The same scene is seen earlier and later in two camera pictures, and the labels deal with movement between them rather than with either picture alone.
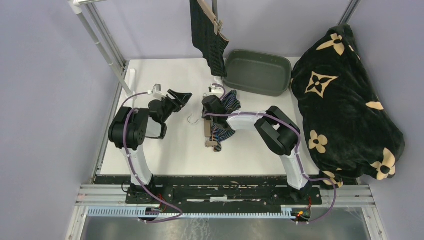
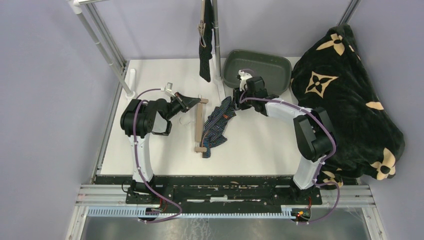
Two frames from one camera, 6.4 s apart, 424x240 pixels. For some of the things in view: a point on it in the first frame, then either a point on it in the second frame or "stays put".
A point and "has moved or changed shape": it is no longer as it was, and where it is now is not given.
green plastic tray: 257,72 stays put
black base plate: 219,192 stays put
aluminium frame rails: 356,195 stays put
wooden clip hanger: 206,9 → 201,26
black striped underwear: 212,46 has moved or changed shape
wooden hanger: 207,127 → 198,123
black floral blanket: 350,132 stays put
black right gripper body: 213,119 → 244,105
